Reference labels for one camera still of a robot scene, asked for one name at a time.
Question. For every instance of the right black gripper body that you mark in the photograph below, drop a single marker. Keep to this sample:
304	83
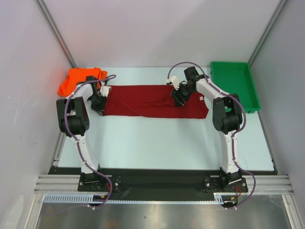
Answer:
179	97

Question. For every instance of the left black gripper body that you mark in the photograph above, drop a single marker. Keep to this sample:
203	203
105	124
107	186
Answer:
97	102

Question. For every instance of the dark red t-shirt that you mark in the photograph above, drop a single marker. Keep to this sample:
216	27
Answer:
153	101

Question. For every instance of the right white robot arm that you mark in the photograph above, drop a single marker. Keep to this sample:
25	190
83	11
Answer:
228	118

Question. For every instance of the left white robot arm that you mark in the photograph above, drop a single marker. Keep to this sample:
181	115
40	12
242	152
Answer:
74	121

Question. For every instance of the orange folded t-shirt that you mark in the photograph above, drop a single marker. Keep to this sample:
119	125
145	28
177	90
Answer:
76	75

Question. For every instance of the green plastic tray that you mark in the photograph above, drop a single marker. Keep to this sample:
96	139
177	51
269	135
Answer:
236	78

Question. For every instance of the front aluminium extrusion beam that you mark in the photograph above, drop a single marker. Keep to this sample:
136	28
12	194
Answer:
265	185

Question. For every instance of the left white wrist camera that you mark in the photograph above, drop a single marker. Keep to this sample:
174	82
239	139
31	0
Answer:
105	90

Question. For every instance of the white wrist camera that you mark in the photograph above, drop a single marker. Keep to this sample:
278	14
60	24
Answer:
105	90
174	81

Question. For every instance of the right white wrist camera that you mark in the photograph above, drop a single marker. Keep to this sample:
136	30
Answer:
174	81

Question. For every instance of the aluminium frame rail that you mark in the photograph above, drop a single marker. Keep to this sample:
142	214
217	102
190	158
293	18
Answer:
58	149

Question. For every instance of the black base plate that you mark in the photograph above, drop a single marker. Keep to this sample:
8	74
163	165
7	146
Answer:
157	185

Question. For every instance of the light blue cable duct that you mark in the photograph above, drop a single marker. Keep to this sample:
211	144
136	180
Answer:
71	198

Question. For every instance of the left rear aluminium post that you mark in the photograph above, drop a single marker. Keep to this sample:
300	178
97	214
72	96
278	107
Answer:
55	31

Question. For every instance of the aluminium post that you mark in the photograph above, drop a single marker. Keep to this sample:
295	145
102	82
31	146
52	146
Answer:
55	31
270	25

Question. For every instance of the right rear aluminium post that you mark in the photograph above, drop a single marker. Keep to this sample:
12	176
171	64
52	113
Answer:
270	25

